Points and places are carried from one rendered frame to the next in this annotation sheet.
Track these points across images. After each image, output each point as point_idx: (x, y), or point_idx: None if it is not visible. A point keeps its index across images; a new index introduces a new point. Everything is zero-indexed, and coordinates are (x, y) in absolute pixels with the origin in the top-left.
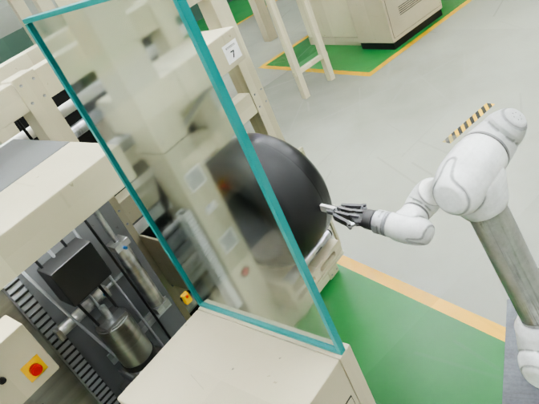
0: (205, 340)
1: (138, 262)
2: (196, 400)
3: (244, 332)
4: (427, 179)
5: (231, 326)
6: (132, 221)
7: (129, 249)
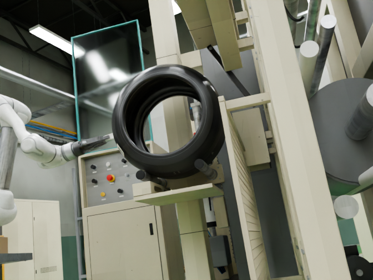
0: None
1: (193, 119)
2: None
3: None
4: (31, 134)
5: None
6: (265, 106)
7: (192, 110)
